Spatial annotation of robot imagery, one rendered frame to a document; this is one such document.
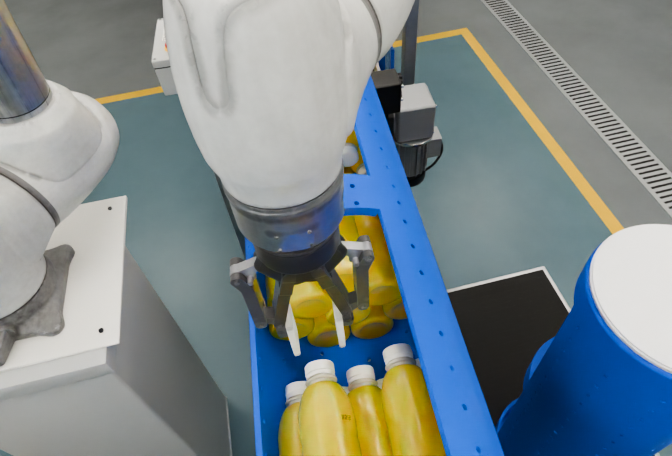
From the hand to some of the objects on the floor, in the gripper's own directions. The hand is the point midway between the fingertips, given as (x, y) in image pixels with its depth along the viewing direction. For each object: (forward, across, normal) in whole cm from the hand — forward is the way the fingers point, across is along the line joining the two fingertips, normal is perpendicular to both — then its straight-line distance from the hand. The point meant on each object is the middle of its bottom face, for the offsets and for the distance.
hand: (315, 327), depth 57 cm
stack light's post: (+123, +41, +109) cm, 169 cm away
